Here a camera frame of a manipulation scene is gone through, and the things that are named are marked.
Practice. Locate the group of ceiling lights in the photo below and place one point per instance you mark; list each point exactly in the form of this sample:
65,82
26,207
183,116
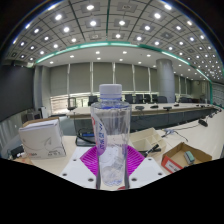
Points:
92,23

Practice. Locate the brown red-labelled cardboard box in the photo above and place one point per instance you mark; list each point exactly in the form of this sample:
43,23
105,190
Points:
176,160

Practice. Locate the black desk phone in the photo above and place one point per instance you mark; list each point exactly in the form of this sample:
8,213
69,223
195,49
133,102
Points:
84,139

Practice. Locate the clear plastic water bottle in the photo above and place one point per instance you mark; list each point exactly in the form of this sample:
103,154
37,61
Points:
111,133

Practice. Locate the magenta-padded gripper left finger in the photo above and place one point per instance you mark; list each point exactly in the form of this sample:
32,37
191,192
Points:
76,170

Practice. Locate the black table microphone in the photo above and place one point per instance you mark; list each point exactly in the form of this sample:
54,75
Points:
203,122

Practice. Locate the green board eraser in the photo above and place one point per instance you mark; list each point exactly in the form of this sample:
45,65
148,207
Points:
189,157

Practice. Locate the row of black office chairs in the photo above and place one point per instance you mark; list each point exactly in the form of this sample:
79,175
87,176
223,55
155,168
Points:
139,98

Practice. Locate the black desk microphone units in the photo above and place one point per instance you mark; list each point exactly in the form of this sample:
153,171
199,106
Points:
154,107

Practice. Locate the black marker pen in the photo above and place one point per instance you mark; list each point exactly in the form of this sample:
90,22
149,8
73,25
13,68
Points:
152,148

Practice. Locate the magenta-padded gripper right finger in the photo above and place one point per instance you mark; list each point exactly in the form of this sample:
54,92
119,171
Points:
148,170

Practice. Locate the small black device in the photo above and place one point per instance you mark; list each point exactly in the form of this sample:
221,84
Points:
16,151

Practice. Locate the white cardboard paper box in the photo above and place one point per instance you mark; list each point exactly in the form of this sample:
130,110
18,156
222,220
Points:
41,140

